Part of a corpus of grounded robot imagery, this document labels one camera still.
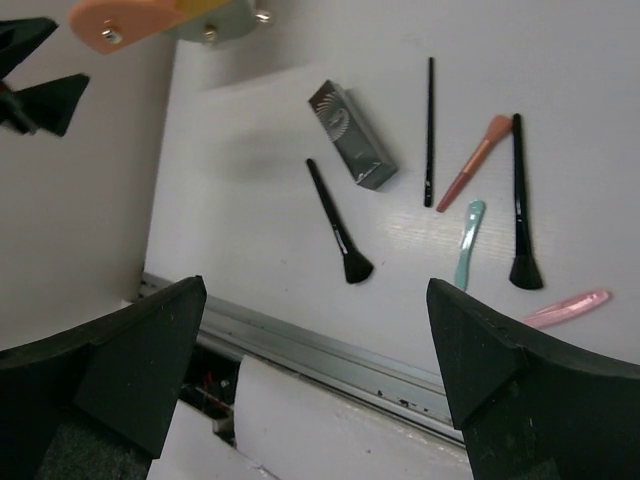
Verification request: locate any peach top drawer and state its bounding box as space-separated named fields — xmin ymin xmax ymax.
xmin=69 ymin=0 xmax=186 ymax=55

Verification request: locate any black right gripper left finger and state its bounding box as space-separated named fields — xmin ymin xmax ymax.
xmin=1 ymin=276 xmax=206 ymax=479

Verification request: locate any thin black eyeliner brush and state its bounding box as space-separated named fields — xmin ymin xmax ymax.
xmin=424 ymin=57 xmax=435 ymax=208

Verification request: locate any grey bottom drawer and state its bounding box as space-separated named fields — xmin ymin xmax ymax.
xmin=166 ymin=0 xmax=274 ymax=45

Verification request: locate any teal spatula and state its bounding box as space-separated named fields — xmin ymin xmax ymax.
xmin=454 ymin=199 xmax=486 ymax=291

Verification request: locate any white foam board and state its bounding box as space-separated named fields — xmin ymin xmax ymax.
xmin=148 ymin=357 xmax=472 ymax=479

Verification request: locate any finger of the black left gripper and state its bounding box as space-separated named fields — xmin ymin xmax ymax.
xmin=17 ymin=74 xmax=90 ymax=136
xmin=1 ymin=17 xmax=58 ymax=80

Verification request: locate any yellow drawer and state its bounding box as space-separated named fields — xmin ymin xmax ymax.
xmin=174 ymin=0 xmax=227 ymax=18

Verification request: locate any black fan brush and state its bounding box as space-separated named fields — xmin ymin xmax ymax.
xmin=509 ymin=113 xmax=544 ymax=291
xmin=306 ymin=158 xmax=374 ymax=285

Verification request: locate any pink makeup brush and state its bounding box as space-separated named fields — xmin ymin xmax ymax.
xmin=436 ymin=115 xmax=512 ymax=213

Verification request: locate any aluminium rail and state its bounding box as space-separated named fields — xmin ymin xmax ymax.
xmin=134 ymin=272 xmax=466 ymax=444

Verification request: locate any pink hair clip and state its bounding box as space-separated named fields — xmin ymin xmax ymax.
xmin=523 ymin=289 xmax=613 ymax=329

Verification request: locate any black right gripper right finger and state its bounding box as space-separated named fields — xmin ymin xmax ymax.
xmin=426 ymin=279 xmax=639 ymax=479

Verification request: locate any grey cosmetic box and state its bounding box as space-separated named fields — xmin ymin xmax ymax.
xmin=308 ymin=80 xmax=398 ymax=191

